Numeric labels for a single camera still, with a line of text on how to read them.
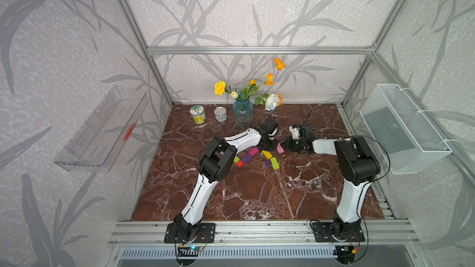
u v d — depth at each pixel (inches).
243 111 40.2
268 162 36.9
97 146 26.6
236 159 36.8
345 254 28.3
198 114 41.3
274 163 36.8
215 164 22.5
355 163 21.0
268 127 31.7
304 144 31.7
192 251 28.2
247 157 37.7
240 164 36.4
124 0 29.8
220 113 42.8
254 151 38.0
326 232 28.9
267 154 37.6
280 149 38.4
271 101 33.3
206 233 28.5
